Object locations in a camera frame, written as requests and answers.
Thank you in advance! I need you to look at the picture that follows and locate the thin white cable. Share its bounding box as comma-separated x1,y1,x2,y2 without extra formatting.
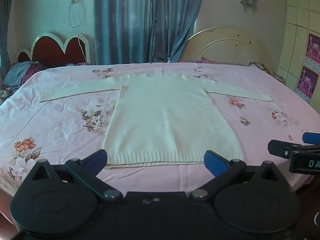
77,34,91,63

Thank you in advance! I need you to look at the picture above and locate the red headboard with white trim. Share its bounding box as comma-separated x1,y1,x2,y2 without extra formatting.
18,32,91,68

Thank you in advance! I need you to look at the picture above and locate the dark floral pillow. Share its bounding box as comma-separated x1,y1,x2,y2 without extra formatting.
0,86,16,105

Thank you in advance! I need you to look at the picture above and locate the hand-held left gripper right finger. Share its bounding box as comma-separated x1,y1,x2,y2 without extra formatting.
189,150,284,202

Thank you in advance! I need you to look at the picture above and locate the pink wall poster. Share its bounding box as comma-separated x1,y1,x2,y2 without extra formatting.
294,65,319,97
304,33,320,67

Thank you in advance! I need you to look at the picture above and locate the blue curtain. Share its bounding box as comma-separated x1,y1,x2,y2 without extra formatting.
0,0,16,67
94,0,206,65

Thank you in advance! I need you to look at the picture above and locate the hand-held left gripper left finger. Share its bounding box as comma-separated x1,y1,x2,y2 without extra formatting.
25,149,123,203

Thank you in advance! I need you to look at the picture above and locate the wall charger with white cable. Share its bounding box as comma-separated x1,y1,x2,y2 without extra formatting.
69,0,84,28

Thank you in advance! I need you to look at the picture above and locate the blue pillow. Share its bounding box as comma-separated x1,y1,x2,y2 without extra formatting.
2,61,45,86

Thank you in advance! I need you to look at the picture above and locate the cream round headboard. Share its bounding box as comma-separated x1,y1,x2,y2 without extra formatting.
181,25,272,70

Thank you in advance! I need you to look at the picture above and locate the pink floral bedsheet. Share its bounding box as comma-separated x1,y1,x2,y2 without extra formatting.
0,62,320,198

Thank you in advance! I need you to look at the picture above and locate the white knit sweater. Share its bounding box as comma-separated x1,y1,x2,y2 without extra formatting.
40,74,273,168

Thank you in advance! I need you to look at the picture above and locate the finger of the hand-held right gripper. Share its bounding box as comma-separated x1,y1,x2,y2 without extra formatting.
302,132,320,146
267,140,304,159

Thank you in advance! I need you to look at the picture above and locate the purple cloth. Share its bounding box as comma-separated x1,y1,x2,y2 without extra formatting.
189,56,250,67

